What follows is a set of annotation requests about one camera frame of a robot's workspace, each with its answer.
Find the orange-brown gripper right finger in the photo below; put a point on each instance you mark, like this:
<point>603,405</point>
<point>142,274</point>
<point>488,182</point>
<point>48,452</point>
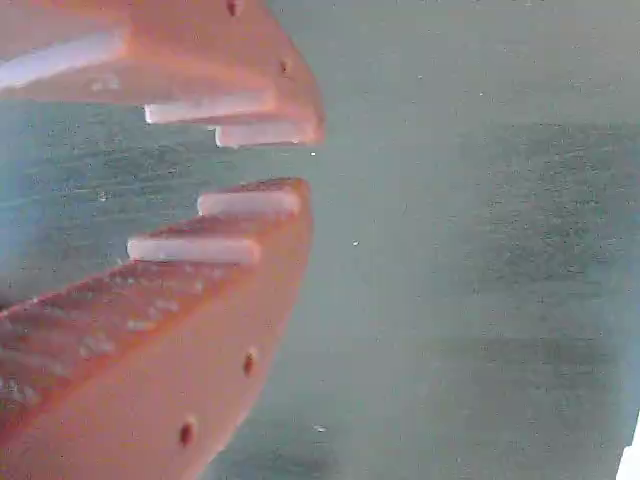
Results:
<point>190,55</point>

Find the orange-brown gripper left finger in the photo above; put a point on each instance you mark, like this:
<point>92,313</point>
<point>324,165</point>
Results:
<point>175,360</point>

